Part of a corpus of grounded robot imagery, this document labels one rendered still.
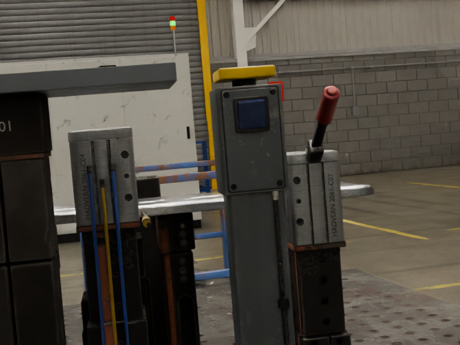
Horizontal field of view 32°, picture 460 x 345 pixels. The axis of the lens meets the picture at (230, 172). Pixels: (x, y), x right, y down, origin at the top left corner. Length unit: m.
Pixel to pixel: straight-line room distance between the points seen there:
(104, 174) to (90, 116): 8.13
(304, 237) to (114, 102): 8.17
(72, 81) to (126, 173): 0.22
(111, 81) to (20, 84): 0.09
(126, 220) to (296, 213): 0.21
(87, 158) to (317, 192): 0.29
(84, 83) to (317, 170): 0.35
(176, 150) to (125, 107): 0.75
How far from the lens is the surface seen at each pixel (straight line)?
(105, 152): 0.99
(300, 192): 1.02
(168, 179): 3.05
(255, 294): 0.87
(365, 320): 1.65
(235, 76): 0.85
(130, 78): 0.80
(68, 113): 9.10
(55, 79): 0.80
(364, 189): 1.16
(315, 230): 1.03
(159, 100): 9.23
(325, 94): 0.91
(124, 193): 0.99
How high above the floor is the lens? 1.10
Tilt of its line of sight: 3 degrees down
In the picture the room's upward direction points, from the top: 5 degrees counter-clockwise
